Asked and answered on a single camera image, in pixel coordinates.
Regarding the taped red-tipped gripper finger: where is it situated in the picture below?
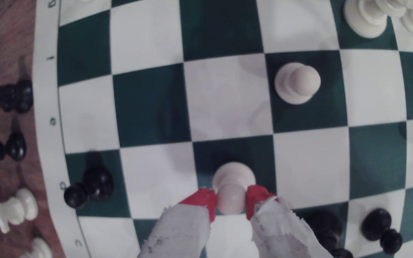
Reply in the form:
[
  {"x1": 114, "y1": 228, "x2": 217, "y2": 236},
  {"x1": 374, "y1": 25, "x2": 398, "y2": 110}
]
[
  {"x1": 136, "y1": 189, "x2": 217, "y2": 258},
  {"x1": 246, "y1": 185, "x2": 333, "y2": 258}
]

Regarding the black chess queen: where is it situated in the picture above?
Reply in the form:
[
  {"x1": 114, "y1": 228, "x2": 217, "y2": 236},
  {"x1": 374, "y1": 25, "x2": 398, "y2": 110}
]
[{"x1": 301, "y1": 210, "x2": 354, "y2": 258}]

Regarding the black chess pawn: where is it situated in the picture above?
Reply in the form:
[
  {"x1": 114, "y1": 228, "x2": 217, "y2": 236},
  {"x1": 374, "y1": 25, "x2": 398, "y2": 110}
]
[
  {"x1": 64, "y1": 167, "x2": 114, "y2": 209},
  {"x1": 0, "y1": 132, "x2": 27, "y2": 162},
  {"x1": 361, "y1": 209, "x2": 403, "y2": 255}
]

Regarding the green and white chess mat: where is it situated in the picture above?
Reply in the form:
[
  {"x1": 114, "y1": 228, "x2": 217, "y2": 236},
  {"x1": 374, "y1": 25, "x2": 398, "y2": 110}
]
[{"x1": 33, "y1": 0, "x2": 413, "y2": 258}]

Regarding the white chess knight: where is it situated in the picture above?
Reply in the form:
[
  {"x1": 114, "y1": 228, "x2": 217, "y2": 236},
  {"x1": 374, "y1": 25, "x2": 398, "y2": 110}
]
[{"x1": 0, "y1": 187, "x2": 38, "y2": 234}]

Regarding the black chess rook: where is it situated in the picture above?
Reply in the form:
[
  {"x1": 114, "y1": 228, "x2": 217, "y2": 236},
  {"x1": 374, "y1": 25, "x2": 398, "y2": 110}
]
[{"x1": 0, "y1": 79, "x2": 34, "y2": 115}]

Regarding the white rook piece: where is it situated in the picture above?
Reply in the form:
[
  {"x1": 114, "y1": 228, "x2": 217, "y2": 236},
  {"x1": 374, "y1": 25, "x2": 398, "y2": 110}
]
[{"x1": 343, "y1": 0, "x2": 413, "y2": 39}]

